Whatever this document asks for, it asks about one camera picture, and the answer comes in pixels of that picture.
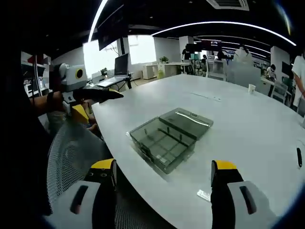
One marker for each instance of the person's left hand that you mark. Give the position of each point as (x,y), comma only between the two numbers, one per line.
(59,101)

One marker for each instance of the frosted partition panel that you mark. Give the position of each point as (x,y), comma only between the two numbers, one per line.
(243,74)

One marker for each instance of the long curved ceiling light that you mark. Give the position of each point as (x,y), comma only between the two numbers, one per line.
(221,23)

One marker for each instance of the ceiling air vent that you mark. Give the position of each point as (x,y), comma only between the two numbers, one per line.
(228,4)

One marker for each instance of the long plastic divider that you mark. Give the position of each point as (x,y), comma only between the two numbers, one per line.
(174,138)

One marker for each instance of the yellow object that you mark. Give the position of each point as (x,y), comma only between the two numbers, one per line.
(79,114)

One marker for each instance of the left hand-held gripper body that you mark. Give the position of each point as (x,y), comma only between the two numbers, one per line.
(70,76)

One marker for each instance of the red wall screen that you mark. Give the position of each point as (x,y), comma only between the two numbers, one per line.
(212,44)

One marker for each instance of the black wristband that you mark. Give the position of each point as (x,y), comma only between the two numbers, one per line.
(50,100)

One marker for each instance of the clear guide fixture box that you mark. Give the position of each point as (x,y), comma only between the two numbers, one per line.
(183,119)

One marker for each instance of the short curved ceiling light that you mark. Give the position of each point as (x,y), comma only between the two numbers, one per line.
(96,19)

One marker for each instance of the white office chair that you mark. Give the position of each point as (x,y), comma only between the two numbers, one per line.
(278,91)

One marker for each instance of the white paper cup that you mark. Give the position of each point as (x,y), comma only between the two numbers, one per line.
(252,90)

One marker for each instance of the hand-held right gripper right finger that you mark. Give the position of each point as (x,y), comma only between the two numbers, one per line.
(238,205)

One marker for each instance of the grey mesh office chair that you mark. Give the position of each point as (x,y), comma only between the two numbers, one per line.
(69,152)

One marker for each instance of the white low cabinet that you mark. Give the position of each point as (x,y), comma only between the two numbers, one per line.
(152,70)

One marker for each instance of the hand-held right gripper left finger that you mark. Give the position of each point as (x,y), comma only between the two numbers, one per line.
(78,210)

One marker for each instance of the hanging dark screen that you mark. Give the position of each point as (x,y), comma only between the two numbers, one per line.
(110,28)

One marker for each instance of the potted green plant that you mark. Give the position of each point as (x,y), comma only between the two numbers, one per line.
(163,59)

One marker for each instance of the open laptop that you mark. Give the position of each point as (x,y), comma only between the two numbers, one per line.
(121,65)

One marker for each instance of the metal shelf rack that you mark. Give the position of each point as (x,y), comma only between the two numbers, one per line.
(35,76)

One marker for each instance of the person's black shirt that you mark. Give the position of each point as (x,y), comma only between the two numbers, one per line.
(19,143)

